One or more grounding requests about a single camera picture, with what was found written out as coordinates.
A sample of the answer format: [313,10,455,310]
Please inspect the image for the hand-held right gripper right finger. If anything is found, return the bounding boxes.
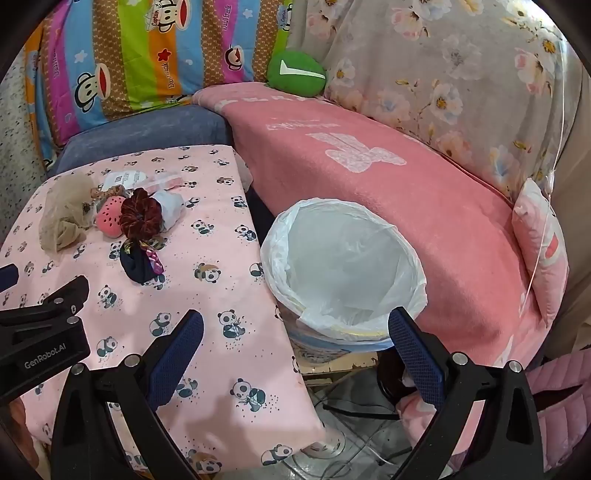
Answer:
[388,307,544,480]

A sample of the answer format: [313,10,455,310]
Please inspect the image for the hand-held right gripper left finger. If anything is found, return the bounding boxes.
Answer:
[50,309,205,480]

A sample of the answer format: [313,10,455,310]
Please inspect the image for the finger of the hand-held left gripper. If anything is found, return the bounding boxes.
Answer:
[0,275,91,326]
[0,264,20,293]

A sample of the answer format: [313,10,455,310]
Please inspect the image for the printed waste bin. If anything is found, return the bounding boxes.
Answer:
[277,300,398,370]

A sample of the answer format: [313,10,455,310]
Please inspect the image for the dark red velvet scrunchie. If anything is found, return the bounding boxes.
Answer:
[119,187,164,241]

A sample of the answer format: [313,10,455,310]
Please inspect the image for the trash bin with white bag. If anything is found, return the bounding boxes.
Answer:
[260,198,428,342]

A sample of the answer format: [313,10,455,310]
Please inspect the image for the clear plastic packet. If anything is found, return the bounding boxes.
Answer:
[102,170,183,192]

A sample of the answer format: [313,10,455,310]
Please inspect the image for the white grey sock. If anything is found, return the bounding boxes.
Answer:
[152,189,185,232]

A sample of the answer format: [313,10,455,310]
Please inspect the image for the beige mesh net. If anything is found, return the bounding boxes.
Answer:
[38,174,100,252]

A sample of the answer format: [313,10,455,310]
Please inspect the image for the pink dotted sponge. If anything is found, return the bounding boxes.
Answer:
[95,195,126,238]

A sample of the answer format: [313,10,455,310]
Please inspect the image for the pink panda print cloth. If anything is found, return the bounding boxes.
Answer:
[0,144,328,478]

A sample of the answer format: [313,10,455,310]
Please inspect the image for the white fan base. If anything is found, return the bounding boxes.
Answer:
[281,429,347,480]

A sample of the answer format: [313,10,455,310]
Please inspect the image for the pink quilted jacket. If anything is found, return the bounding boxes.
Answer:
[524,355,585,462]

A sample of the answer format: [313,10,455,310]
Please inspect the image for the small striped monkey print pillow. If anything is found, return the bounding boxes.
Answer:
[23,69,75,172]

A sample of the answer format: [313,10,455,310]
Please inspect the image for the pink printed pillow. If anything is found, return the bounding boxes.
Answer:
[512,178,571,328]

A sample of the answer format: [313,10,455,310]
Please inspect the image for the pink blanket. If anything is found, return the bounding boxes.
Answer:
[191,82,543,467]

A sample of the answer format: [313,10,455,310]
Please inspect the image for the blue seat cushion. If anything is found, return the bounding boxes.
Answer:
[48,105,234,178]

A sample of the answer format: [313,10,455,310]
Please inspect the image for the large striped monkey print pillow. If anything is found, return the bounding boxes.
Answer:
[39,0,296,160]

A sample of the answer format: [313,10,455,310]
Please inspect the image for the grey floral sofa cover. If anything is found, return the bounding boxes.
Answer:
[286,0,583,204]

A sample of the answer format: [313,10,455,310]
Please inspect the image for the green round cushion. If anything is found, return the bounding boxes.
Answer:
[267,50,328,97]

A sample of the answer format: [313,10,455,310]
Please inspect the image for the black floor cable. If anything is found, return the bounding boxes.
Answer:
[321,401,402,421]

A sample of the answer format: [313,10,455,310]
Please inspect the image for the thin white cable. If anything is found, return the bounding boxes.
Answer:
[519,44,570,319]

